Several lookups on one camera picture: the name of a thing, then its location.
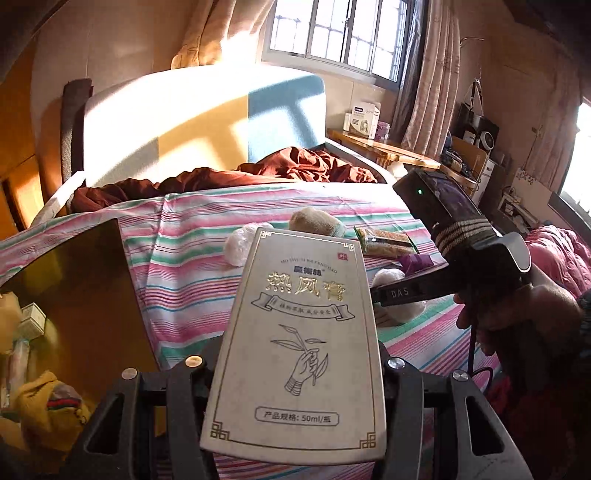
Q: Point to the white product carton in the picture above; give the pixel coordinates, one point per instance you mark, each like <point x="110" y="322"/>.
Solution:
<point x="364" y="120"/>

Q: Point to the beige curtain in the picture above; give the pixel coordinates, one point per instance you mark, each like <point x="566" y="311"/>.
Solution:
<point x="434" y="78"/>

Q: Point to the yellow fuzzy sock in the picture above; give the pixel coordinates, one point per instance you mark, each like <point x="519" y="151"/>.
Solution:
<point x="318" y="221"/>

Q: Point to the yellowish curtain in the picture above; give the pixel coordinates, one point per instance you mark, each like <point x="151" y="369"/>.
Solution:
<point x="217" y="32"/>

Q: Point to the barred window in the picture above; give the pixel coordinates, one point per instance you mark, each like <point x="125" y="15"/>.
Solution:
<point x="337" y="32"/>

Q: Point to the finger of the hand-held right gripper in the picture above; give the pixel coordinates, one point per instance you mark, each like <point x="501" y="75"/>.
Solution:
<point x="406" y="291"/>

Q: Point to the purple cloth pouch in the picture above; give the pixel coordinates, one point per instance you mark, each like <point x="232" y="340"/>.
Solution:
<point x="413" y="263"/>

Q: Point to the white fluffy ball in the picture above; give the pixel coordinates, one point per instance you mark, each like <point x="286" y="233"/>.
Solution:
<point x="240" y="244"/>
<point x="388" y="277"/>

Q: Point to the pink quilt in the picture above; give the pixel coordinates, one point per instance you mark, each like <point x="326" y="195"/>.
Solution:
<point x="554" y="254"/>

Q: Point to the wooden side table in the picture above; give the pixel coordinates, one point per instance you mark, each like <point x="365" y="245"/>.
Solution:
<point x="383" y="150"/>

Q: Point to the cracker packet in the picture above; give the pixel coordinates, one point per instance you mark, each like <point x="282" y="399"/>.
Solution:
<point x="388" y="240"/>

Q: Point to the small white box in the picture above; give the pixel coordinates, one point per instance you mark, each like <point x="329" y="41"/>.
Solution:
<point x="32" y="321"/>

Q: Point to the pale bed headboard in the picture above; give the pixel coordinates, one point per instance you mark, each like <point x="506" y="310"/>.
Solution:
<point x="184" y="115"/>

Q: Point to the bright side window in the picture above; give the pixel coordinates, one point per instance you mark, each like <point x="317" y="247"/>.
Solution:
<point x="577" y="152"/>

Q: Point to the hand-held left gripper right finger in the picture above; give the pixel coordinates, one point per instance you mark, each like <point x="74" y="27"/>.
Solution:
<point x="406" y="392"/>

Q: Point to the small white bottle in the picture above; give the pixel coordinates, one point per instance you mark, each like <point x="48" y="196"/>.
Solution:
<point x="348" y="122"/>

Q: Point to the person's red garment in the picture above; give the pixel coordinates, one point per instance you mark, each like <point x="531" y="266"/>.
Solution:
<point x="540" y="424"/>

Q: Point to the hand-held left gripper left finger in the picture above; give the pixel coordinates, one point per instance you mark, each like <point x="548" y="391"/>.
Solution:
<point x="184" y="392"/>

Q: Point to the maroon blanket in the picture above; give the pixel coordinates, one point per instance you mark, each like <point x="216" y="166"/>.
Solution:
<point x="300" y="166"/>

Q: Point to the white carton with gold print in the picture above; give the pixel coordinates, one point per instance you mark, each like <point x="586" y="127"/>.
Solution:
<point x="295" y="346"/>

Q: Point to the yellow sock with logo patch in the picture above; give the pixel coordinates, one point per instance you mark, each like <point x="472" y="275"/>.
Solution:
<point x="41" y="410"/>

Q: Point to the person's right hand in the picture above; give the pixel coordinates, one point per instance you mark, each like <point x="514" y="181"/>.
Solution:
<point x="517" y="314"/>

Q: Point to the cluttered shelf unit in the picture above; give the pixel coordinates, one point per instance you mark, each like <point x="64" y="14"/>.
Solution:
<point x="475" y="138"/>

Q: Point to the dark red storage box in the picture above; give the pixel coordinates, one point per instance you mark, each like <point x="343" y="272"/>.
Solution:
<point x="78" y="295"/>

